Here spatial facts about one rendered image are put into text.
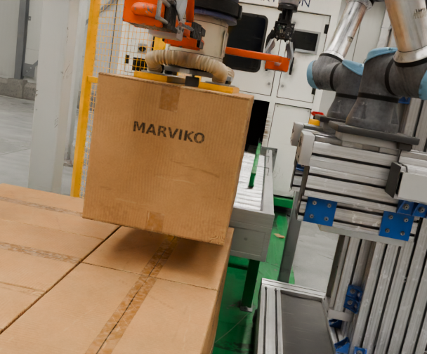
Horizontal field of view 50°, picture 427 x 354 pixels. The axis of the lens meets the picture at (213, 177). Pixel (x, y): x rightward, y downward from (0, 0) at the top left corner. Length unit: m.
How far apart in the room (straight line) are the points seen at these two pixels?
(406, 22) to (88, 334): 1.03
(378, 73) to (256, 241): 0.90
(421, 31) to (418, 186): 0.39
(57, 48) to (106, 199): 1.67
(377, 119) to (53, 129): 1.98
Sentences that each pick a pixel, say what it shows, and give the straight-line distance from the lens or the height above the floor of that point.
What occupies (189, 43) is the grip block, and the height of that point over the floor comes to 1.18.
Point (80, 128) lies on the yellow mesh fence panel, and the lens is 3.34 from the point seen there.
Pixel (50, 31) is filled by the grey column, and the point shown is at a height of 1.23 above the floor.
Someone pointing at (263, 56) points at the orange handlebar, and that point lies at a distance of 1.51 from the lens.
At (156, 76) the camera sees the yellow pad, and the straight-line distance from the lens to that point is 1.34.
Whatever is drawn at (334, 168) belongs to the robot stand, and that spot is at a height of 0.91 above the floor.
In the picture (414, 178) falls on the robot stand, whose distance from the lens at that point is 1.30.
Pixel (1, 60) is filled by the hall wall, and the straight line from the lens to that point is 12.62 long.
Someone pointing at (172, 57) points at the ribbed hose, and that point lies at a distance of 1.31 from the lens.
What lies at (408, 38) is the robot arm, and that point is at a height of 1.28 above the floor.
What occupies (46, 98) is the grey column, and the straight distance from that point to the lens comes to 2.86.
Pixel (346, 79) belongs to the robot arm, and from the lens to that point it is 1.89.
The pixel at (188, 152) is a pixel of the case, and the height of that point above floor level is 0.91.
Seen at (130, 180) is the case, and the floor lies 0.80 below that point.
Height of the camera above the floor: 1.09
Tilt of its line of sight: 11 degrees down
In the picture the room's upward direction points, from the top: 9 degrees clockwise
